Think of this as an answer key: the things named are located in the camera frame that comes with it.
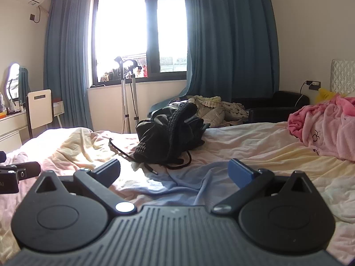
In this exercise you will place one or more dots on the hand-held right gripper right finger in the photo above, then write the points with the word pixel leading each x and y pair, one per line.
pixel 241 174

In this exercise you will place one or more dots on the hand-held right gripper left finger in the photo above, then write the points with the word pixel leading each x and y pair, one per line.
pixel 109 171

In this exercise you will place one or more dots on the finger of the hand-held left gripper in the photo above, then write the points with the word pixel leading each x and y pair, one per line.
pixel 2 156
pixel 27 169

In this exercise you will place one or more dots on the beige clothes pile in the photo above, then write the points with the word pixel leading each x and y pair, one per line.
pixel 219 109

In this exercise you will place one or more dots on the white dressing desk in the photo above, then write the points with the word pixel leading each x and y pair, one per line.
pixel 16 124

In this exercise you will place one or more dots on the white chair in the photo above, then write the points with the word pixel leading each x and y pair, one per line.
pixel 40 108

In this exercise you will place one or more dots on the wavy lit mirror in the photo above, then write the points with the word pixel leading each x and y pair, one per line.
pixel 12 80

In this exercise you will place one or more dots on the black sofa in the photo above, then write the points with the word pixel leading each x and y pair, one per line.
pixel 277 105

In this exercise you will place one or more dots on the garment steamer stand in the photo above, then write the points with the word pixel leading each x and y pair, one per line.
pixel 128 88

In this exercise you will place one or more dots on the pink fleece blanket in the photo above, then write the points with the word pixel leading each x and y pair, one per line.
pixel 324 127

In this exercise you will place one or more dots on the yellow plush toy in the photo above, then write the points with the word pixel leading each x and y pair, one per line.
pixel 325 94

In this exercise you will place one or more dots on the narrow blue curtain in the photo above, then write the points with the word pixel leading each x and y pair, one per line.
pixel 65 58

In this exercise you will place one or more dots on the wide blue curtain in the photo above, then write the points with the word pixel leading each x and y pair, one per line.
pixel 233 36

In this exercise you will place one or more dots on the dark framed window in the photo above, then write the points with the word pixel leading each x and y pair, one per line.
pixel 138 33

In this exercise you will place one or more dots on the white quilted headboard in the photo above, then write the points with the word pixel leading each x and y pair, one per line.
pixel 342 74

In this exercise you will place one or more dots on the black wall socket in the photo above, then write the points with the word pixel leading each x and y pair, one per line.
pixel 32 17

